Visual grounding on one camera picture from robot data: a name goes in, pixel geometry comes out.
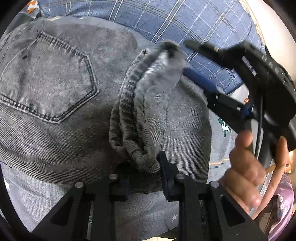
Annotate person's right hand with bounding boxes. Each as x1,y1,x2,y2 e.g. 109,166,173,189
218,132,290,209

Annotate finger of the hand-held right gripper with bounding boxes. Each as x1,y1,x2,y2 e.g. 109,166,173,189
185,40,246,70
184,68,252,133

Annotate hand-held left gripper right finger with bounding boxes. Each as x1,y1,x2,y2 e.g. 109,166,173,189
156,151,269,241

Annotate grey star-print bedsheet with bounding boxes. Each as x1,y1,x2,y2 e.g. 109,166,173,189
0,0,289,239

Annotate grey denim pants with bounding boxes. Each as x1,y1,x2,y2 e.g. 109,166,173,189
0,16,212,194

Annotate purple floral clothing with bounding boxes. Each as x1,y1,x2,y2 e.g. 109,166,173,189
268,174,295,241

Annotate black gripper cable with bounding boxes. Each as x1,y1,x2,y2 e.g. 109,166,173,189
254,95,264,160

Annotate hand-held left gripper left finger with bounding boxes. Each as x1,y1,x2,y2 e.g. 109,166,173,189
32,162,130,241

